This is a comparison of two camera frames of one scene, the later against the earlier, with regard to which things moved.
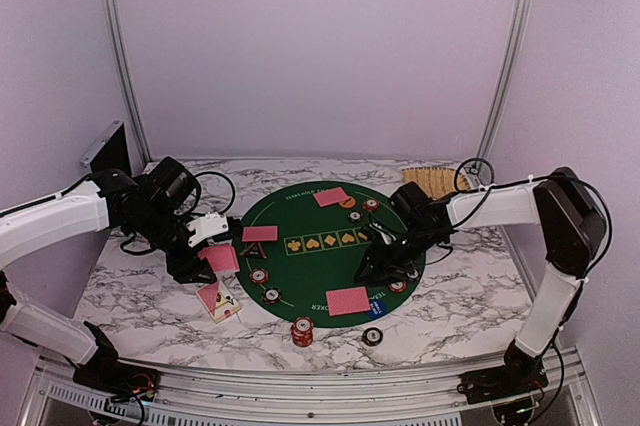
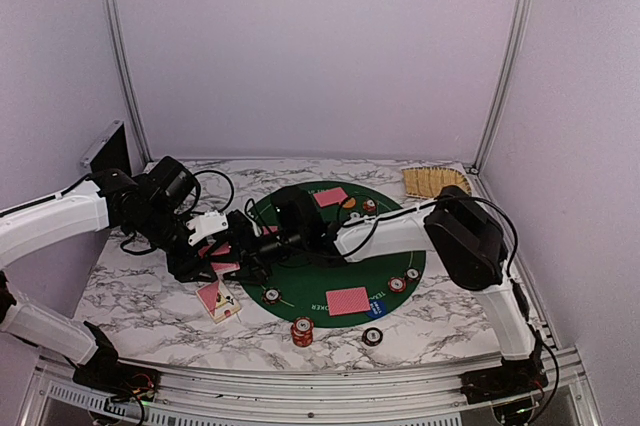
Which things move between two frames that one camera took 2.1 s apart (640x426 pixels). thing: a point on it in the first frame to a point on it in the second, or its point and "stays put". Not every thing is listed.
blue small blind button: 377,308 stays put
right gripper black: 374,254 to 245,237
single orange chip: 371,205 stays put
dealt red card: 347,301 stays put
